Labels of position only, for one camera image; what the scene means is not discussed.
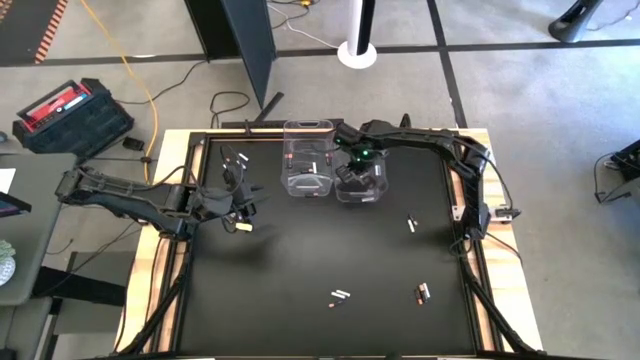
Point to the black metal table frame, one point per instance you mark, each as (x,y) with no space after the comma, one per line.
(260,134)

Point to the black power adapter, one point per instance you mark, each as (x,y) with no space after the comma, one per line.
(133,144)

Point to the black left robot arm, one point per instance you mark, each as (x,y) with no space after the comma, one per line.
(125,197)

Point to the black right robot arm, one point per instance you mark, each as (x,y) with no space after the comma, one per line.
(425,137)

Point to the white paper sheet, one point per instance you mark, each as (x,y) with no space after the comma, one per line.
(6,180)

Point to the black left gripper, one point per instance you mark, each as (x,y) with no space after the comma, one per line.
(240,202)

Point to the black desk base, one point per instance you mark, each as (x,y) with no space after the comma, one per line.
(80,287)

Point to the red and black toolbox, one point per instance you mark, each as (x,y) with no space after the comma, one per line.
(75,120)

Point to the white pole with round base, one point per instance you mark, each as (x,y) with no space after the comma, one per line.
(356,52)

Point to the black partition panel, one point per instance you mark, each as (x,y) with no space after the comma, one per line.
(240,30)

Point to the black orange-striped floor mat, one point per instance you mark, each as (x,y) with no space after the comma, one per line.
(25,25)

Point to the clear plastic bin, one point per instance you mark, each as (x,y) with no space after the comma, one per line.
(382,194)
(307,135)

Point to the dark tablet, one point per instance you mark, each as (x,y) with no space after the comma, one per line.
(12,205)

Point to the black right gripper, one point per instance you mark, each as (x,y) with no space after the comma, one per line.
(357,177)

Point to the black equipment box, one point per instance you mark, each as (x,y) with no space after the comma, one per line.
(627,160)

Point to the grey desk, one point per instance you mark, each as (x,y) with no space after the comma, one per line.
(35,225)

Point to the black chair base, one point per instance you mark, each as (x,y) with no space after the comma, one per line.
(572,22)

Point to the patterned round plate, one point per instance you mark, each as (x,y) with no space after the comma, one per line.
(5,262)

